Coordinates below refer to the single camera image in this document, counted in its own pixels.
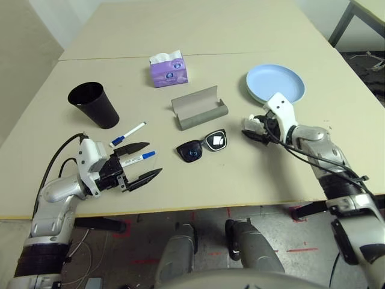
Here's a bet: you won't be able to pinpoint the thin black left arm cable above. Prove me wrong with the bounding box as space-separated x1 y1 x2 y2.
57 158 82 178

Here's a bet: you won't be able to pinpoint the white marker blue eraser cap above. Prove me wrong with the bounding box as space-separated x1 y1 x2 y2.
108 121 147 148

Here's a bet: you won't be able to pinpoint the purple tissue box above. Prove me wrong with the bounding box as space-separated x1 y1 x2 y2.
149 49 189 89

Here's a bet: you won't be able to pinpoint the white floor cable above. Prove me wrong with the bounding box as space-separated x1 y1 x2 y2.
60 230 109 287

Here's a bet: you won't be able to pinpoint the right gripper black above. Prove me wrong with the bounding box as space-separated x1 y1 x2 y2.
242 110 286 146

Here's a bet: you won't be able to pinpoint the white tissue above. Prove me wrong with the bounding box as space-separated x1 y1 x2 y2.
241 113 267 133

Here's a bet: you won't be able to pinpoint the black sunglasses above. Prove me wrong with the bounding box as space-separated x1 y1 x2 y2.
176 129 228 164

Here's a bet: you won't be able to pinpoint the white plastic frame scrap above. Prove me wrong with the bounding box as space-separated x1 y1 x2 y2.
348 51 385 72

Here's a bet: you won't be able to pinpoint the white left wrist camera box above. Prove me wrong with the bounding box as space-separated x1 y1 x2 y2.
76 137 111 198

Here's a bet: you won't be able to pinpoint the grey robot right leg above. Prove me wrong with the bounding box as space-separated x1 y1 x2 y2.
224 218 286 273

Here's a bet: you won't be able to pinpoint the beige table with black frame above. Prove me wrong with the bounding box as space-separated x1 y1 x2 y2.
328 0 385 48

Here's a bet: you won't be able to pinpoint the black plastic cup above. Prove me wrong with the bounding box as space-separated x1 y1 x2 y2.
67 81 120 129

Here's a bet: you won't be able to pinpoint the grey robot torso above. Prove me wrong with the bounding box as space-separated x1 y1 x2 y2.
155 267 304 289

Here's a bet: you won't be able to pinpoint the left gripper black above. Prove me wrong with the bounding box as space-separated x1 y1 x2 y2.
97 141 164 193

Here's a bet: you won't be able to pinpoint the grey robot left leg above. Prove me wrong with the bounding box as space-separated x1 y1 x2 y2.
156 223 199 282

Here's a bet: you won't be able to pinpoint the light blue plate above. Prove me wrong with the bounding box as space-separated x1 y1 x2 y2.
245 63 306 105

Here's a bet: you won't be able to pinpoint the grey glasses case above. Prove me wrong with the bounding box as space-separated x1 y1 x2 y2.
170 85 229 131

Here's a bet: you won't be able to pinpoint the light green plate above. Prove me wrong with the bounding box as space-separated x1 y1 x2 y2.
244 81 271 106

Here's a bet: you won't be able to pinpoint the labelled marker round blue cap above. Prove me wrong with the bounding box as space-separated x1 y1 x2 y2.
120 150 157 169

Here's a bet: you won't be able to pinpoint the black table leg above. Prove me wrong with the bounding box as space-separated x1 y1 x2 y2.
73 217 127 234
291 200 330 220

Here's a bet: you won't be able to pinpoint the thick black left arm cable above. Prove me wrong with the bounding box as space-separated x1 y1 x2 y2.
32 132 88 217

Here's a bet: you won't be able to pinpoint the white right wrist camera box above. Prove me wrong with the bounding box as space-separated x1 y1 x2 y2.
263 92 298 136

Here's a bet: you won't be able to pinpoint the grey robot leg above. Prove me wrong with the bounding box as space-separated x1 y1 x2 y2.
156 223 199 282
224 218 286 273

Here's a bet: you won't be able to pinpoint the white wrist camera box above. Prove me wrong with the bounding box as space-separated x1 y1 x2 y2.
76 137 111 198
263 92 298 136

